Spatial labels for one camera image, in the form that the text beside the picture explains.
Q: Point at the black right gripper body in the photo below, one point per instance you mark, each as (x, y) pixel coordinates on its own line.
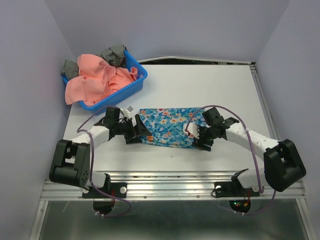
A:
(206, 136)

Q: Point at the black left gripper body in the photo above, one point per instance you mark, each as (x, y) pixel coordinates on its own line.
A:
(126, 129)

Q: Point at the blue floral skirt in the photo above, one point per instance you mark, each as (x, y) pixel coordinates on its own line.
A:
(167, 126)

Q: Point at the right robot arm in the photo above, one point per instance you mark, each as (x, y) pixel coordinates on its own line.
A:
(277, 164)

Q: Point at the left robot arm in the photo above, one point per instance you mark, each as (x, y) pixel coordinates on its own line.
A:
(72, 162)

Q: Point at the blue plastic bin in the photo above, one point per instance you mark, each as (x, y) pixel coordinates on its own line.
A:
(122, 94)

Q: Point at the pink skirt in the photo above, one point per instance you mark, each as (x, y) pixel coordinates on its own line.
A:
(97, 80)

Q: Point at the grey skirt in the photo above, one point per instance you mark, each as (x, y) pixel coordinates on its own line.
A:
(113, 55)

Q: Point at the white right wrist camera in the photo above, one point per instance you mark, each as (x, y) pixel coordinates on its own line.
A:
(191, 130)

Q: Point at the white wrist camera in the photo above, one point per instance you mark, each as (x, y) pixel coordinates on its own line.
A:
(191, 130)
(127, 112)

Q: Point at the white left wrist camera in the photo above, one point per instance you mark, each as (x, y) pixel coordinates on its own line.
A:
(127, 112)

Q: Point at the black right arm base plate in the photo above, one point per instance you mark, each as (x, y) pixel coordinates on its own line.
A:
(232, 189)

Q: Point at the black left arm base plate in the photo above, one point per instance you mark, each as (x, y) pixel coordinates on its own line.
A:
(105, 200)

